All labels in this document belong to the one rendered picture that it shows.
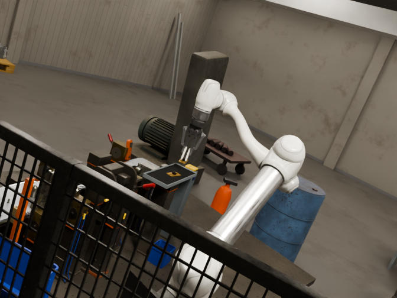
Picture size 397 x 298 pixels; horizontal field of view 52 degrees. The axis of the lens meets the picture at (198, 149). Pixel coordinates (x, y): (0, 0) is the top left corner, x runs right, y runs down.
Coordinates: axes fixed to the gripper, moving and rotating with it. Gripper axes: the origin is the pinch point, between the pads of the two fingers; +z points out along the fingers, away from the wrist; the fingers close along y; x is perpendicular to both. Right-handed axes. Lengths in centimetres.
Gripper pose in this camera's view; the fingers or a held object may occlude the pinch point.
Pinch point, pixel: (185, 154)
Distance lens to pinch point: 217.1
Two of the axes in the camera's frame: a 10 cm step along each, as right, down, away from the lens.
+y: -9.2, -3.7, 0.8
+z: -3.5, 9.1, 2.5
